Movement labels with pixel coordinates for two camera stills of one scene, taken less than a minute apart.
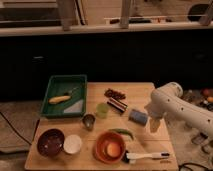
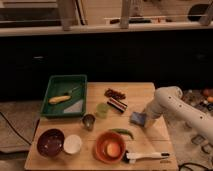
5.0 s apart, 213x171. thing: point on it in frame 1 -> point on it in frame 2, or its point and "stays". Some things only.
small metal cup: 89,121 stays
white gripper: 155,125 -> 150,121
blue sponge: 138,117 stays
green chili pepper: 121,130 stays
